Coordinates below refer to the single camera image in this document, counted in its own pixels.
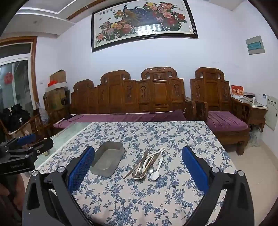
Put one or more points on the black standing fan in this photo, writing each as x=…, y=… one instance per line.
x=64, y=101

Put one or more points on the wooden side table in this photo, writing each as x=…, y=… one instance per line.
x=258, y=115

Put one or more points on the white wall panel cover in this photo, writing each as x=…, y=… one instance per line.
x=272, y=113

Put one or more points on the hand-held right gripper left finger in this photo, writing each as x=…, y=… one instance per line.
x=81, y=169

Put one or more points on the carved wooden sofa bench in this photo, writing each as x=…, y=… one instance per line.
x=158, y=91

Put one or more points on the pile of black bags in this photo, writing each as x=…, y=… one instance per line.
x=14, y=118

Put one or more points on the purple sofa cushion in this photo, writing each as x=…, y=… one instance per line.
x=130, y=117

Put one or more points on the small cardboard box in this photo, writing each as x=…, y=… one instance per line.
x=58, y=76

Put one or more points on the grey wall electrical box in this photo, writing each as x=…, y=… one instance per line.
x=255, y=45

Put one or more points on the carved wooden armchair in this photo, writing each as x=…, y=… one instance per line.
x=209, y=91

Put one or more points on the white remote control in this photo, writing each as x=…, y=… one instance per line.
x=59, y=122

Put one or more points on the framed peacock flower painting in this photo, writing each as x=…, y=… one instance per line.
x=141, y=21

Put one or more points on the rectangular metal tray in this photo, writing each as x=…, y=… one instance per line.
x=108, y=156

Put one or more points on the white device box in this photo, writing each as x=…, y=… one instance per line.
x=261, y=100

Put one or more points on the red gift box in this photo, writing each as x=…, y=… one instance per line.
x=237, y=90

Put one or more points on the red paper door decoration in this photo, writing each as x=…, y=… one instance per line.
x=9, y=78

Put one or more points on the metal fork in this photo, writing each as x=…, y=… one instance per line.
x=146, y=153

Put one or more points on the light wooden chopstick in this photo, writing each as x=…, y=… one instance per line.
x=141, y=165

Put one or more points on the orange red bundle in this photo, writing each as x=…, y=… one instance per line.
x=52, y=83

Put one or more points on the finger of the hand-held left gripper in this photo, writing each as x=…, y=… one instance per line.
x=43, y=145
x=26, y=139

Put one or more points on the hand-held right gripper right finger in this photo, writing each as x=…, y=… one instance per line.
x=194, y=169

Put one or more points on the clear plastic bag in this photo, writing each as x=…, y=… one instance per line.
x=256, y=137

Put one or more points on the blue floral tablecloth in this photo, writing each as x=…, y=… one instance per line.
x=141, y=195

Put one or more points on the dark brown chopstick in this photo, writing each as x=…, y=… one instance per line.
x=131, y=170

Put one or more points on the large white plastic spoon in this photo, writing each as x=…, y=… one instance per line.
x=139, y=176

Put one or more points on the wooden door frame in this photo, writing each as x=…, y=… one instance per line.
x=33, y=71

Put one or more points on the small wooden chair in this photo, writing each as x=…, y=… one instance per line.
x=40, y=128

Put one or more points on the large cardboard box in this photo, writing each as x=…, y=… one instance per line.
x=54, y=102

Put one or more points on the purple armchair cushion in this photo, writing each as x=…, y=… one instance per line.
x=225, y=121

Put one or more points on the small white plastic spoon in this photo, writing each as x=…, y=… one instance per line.
x=154, y=175

